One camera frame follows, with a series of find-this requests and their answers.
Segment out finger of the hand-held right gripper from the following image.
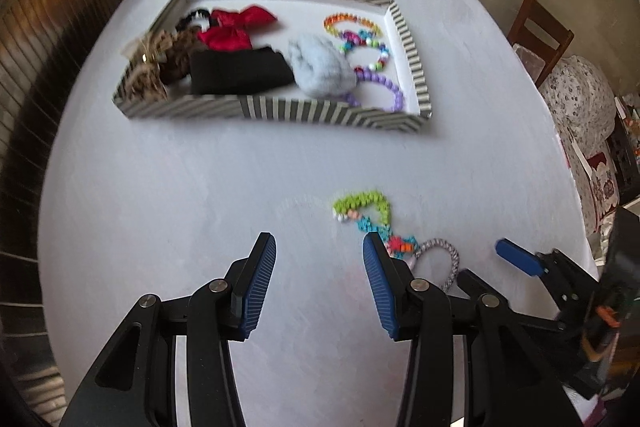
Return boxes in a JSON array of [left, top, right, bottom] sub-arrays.
[[452, 268, 586, 333], [495, 238, 601, 313]]

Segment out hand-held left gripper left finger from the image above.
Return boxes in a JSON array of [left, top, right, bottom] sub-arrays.
[[60, 232, 277, 427]]

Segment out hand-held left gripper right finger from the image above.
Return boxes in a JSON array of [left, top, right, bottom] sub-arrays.
[[362, 232, 583, 427]]

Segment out teal star bead bracelet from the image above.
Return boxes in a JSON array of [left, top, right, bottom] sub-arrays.
[[356, 211, 419, 261]]

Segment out silver braided hair tie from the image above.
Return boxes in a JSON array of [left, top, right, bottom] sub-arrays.
[[409, 238, 460, 293]]

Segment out black headband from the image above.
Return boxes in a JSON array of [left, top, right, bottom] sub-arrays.
[[189, 47, 297, 96]]

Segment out grey fluffy scrunchie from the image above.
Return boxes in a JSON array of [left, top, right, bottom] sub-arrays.
[[286, 33, 359, 98]]

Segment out multicolour bead bracelet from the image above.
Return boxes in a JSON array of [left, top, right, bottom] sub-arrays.
[[345, 39, 392, 72]]

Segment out striped cardboard tray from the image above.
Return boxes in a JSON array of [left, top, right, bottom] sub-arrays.
[[111, 0, 433, 135]]

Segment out red bow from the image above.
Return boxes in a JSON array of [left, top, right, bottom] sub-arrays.
[[196, 5, 278, 52]]

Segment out orange bead bracelet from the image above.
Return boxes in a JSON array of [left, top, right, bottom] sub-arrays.
[[323, 13, 382, 38]]

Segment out black scrunchie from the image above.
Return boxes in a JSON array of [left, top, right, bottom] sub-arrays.
[[175, 8, 221, 30]]

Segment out floral cushion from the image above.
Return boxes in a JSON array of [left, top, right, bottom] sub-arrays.
[[537, 55, 620, 235]]

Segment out wooden chair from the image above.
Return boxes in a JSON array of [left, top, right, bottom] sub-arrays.
[[507, 0, 575, 88]]

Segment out brown scrunchie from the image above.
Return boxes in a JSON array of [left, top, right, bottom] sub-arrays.
[[159, 29, 203, 86]]

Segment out metal door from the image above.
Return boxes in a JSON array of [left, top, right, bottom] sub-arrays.
[[0, 0, 132, 423]]

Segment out purple bead bracelet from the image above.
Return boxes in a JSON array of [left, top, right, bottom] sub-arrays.
[[345, 72, 405, 112]]

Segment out leopard print bow hair tie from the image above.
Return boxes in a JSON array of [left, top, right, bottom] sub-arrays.
[[121, 32, 173, 104]]

